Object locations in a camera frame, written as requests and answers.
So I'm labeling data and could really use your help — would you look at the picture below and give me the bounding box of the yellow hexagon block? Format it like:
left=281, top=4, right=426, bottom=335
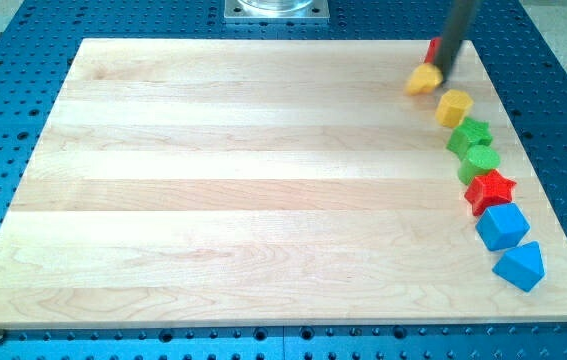
left=435, top=89, right=474, bottom=128

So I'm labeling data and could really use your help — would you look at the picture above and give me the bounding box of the blue cube block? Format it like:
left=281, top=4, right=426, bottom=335
left=475, top=203, right=530, bottom=251

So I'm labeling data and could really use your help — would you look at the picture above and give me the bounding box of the green cylinder block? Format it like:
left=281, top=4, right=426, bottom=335
left=457, top=145, right=501, bottom=185

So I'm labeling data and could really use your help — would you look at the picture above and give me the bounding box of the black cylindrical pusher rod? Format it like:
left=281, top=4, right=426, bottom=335
left=433, top=0, right=481, bottom=81

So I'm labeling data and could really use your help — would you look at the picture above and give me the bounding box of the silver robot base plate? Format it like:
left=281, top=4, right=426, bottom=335
left=223, top=0, right=330, bottom=23

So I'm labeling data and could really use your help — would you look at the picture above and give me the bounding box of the light wooden board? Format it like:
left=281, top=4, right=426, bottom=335
left=0, top=38, right=567, bottom=329

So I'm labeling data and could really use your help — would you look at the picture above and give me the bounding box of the yellow heart block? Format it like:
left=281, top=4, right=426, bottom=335
left=405, top=63, right=443, bottom=95

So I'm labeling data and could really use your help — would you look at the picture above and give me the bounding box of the red star block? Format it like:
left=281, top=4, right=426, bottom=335
left=464, top=169, right=517, bottom=216

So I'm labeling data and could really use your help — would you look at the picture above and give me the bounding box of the green star block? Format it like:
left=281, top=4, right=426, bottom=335
left=446, top=117, right=493, bottom=160

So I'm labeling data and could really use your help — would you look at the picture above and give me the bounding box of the red circle block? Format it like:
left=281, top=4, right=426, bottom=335
left=423, top=36, right=442, bottom=64

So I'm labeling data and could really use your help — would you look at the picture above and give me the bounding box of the blue triangle block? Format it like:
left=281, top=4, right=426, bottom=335
left=492, top=241, right=545, bottom=292

